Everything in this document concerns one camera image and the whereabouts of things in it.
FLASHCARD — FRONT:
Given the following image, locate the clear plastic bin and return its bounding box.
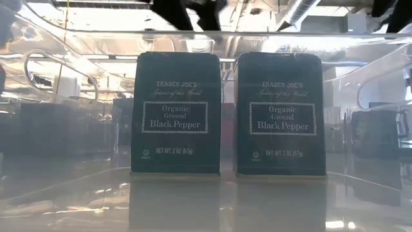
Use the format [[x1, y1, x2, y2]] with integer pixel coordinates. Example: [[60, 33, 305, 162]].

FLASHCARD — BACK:
[[0, 0, 412, 232]]

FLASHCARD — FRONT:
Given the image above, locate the dark background object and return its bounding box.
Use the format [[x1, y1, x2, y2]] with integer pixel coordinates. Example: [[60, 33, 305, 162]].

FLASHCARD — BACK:
[[112, 98, 133, 146]]

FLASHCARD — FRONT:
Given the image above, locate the dark grey plastic bin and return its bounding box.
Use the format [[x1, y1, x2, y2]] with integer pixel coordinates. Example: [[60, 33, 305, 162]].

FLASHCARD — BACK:
[[17, 102, 122, 158]]

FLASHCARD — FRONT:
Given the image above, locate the ribbed silver duct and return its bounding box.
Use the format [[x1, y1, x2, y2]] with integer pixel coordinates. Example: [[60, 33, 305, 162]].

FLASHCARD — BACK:
[[192, 30, 216, 54]]

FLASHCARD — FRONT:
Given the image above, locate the silver ventilation duct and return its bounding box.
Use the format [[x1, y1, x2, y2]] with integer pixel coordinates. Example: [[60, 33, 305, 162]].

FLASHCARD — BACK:
[[275, 0, 323, 33]]

